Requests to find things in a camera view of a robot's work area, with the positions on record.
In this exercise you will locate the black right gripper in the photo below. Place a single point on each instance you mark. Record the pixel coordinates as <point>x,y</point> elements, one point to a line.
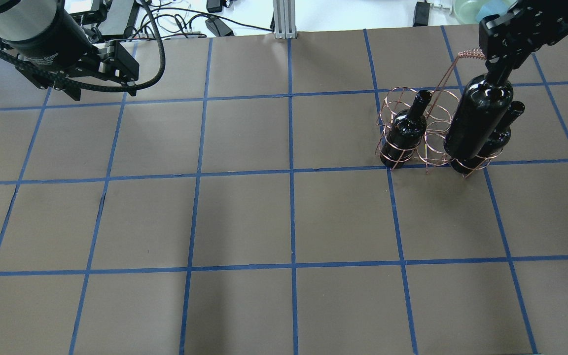
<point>504,66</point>

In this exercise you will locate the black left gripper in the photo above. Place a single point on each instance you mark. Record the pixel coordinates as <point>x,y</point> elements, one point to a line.
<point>47,45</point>

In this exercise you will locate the dark wine bottle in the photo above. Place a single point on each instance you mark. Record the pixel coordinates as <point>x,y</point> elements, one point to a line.
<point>406,132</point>
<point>485,99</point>

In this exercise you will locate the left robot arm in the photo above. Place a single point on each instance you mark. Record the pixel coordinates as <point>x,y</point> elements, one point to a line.
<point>93,33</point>

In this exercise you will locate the dark wine bottle in basket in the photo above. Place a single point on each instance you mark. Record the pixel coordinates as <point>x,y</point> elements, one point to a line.
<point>406,132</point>

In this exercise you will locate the blue foam cube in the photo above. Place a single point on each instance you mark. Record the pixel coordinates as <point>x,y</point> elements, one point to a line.
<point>490,7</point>

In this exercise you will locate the black power adapter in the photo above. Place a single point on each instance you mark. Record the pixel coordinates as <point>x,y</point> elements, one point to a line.
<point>421,13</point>

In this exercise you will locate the black power brick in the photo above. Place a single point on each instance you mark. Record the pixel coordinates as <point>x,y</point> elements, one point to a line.
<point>218,28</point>

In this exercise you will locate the copper wire wine basket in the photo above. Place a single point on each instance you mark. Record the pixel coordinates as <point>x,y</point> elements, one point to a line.
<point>439,114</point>

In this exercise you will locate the aluminium frame post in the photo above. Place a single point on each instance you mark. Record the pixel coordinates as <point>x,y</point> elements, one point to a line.
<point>284,19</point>

